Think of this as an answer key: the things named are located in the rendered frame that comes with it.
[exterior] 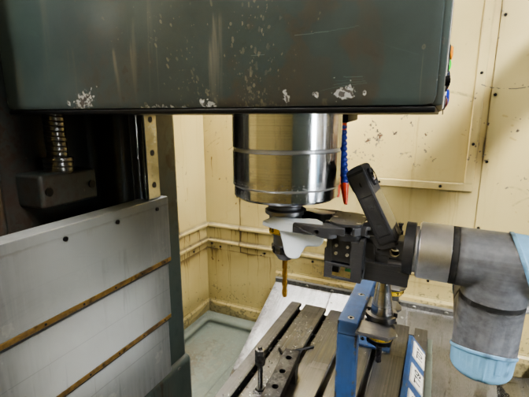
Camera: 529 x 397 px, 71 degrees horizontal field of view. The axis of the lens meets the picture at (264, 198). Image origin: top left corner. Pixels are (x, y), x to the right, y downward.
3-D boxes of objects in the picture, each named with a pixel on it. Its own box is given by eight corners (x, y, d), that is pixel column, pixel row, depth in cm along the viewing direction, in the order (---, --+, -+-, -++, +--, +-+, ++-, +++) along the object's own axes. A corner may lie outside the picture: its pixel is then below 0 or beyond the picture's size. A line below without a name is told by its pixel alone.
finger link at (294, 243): (258, 258, 54) (322, 265, 53) (258, 220, 53) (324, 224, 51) (262, 251, 57) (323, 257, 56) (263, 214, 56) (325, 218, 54)
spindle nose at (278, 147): (253, 183, 67) (253, 114, 64) (345, 188, 62) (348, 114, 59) (215, 202, 52) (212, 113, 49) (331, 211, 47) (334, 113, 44)
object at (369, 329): (397, 330, 73) (397, 326, 73) (394, 344, 68) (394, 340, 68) (360, 322, 76) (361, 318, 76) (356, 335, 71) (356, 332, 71)
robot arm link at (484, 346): (506, 349, 55) (519, 280, 52) (518, 400, 45) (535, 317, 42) (447, 334, 58) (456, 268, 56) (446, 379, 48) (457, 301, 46)
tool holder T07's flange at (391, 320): (369, 312, 81) (370, 302, 81) (398, 319, 78) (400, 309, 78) (361, 325, 76) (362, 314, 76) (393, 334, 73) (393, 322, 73)
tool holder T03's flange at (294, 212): (272, 205, 61) (272, 191, 61) (308, 209, 59) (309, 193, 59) (260, 215, 55) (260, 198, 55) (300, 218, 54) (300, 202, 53)
